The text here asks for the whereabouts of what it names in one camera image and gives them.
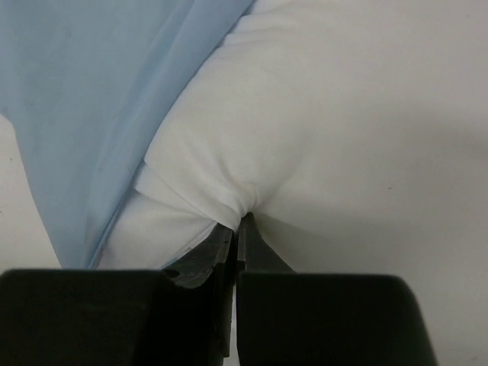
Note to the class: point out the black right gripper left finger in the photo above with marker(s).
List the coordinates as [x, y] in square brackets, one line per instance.
[180, 315]

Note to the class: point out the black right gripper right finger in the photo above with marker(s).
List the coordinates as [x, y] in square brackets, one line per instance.
[288, 318]

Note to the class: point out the white pillow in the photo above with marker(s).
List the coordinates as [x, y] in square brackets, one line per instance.
[361, 125]

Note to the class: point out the light blue green pillowcase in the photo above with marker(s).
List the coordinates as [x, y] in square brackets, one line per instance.
[86, 85]

